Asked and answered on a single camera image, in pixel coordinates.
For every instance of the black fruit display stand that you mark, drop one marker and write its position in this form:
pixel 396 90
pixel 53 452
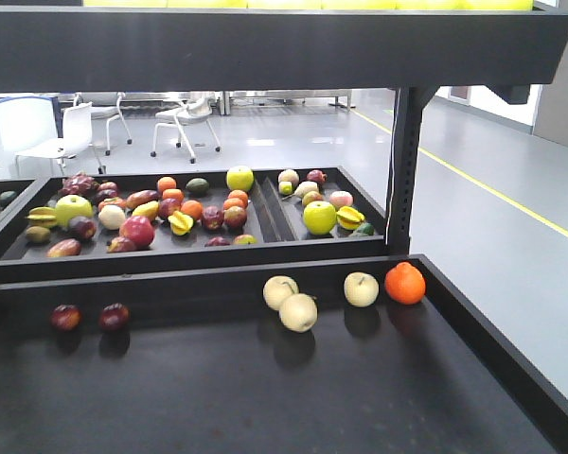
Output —
pixel 203 364

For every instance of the yellow star fruit centre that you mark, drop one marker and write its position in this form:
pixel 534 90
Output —
pixel 180 223

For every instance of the pink dragon fruit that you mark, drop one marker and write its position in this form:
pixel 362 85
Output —
pixel 79 184

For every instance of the large green apple right tray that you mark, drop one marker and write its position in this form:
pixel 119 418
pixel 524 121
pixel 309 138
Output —
pixel 319 217

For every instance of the large green apple tray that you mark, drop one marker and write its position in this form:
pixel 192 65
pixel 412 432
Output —
pixel 319 217
pixel 72 206

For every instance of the pale pear front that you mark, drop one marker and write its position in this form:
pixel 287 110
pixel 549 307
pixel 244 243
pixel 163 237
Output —
pixel 298 312

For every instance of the pale pear right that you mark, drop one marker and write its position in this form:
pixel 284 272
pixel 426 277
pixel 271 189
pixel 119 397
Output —
pixel 361 289

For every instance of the bumpy orange tangerine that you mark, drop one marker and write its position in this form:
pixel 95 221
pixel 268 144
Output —
pixel 405 284

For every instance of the big red apple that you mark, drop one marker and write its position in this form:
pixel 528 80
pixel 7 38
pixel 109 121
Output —
pixel 139 230

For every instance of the dark red apple right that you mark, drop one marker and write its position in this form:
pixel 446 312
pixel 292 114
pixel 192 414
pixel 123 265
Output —
pixel 113 317

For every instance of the dark red apple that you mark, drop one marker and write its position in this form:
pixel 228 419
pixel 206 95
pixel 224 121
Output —
pixel 113 317
pixel 65 318

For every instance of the large green apple left tray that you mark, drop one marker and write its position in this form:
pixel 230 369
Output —
pixel 72 206

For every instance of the white chair behind stand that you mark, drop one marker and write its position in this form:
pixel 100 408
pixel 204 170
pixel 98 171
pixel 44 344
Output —
pixel 77 137

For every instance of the dark red apple left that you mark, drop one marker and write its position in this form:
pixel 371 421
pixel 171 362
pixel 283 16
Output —
pixel 65 318

